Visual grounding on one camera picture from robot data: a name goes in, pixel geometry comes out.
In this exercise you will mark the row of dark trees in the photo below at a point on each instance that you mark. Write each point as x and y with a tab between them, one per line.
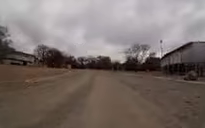
76	61

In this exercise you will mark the large bare tree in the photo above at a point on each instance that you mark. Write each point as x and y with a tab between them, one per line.
137	53

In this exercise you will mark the brown dirt road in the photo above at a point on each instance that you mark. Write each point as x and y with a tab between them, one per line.
103	103

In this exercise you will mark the thin pole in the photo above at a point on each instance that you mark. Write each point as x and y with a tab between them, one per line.
161	48

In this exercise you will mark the low pale building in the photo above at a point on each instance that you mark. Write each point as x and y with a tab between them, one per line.
20	58

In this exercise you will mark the reddish bare earth bank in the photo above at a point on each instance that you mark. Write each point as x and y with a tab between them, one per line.
16	72

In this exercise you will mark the grey building with sloped roof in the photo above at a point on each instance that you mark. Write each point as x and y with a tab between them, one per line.
193	55

